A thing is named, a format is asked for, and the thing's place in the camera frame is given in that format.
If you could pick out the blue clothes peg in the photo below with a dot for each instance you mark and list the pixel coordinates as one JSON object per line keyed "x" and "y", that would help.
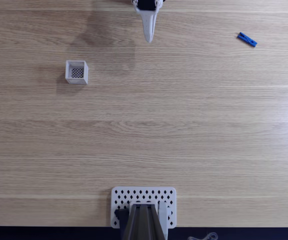
{"x": 247, "y": 39}

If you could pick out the small white lattice crate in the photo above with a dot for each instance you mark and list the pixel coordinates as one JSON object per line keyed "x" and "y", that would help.
{"x": 72, "y": 80}

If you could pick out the dark aluminium stand column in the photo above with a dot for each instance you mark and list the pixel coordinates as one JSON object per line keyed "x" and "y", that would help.
{"x": 144, "y": 222}

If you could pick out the white perforated base plate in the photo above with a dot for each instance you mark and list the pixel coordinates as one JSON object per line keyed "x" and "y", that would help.
{"x": 124, "y": 195}

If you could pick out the white stand bracket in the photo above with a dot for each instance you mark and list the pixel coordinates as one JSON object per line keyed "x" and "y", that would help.
{"x": 162, "y": 215}

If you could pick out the black stand bracket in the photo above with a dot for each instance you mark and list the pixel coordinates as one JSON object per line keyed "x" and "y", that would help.
{"x": 121, "y": 215}

